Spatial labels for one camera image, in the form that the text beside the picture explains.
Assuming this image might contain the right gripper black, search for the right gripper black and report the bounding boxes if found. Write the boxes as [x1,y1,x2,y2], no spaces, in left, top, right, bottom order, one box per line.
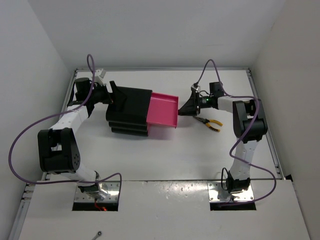
[179,90,214,117]

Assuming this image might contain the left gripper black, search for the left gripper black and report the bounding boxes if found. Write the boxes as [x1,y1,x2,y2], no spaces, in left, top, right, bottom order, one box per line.
[89,82,127,106]

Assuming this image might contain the black drawer cabinet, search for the black drawer cabinet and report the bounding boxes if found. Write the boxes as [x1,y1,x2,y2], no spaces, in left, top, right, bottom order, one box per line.
[105,86,153,137]

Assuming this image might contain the pink drawer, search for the pink drawer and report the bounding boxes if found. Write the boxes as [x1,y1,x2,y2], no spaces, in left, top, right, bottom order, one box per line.
[146,92,179,128]

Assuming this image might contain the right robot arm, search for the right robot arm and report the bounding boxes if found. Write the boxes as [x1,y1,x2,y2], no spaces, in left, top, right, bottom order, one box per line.
[178,82,268,194]

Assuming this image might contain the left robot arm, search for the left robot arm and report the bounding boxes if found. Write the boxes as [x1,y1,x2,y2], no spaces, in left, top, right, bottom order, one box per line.
[37,77,127,201]

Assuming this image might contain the yellow black pliers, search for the yellow black pliers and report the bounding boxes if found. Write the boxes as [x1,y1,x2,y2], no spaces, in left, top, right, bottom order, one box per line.
[193,116,223,132]

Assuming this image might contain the small metal wrench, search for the small metal wrench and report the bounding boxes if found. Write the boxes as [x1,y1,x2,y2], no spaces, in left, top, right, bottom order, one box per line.
[92,231,103,240]

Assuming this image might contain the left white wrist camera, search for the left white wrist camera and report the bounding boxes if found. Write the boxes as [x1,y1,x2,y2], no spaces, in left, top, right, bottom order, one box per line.
[94,68,107,86]

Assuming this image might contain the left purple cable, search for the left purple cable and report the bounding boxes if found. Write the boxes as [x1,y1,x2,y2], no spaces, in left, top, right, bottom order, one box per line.
[8,53,123,198]

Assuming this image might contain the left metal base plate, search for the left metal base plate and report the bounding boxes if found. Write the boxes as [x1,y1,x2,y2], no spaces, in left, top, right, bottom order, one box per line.
[74,181,121,203]

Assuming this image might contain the metal base plate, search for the metal base plate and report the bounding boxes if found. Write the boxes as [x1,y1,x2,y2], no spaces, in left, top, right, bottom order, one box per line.
[207,180,255,204]
[74,181,121,203]

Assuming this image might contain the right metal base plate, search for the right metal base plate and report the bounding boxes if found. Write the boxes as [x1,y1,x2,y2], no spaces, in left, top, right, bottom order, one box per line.
[207,180,255,204]

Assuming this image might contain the red wire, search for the red wire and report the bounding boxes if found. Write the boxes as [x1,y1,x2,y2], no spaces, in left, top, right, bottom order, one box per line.
[93,198,109,212]

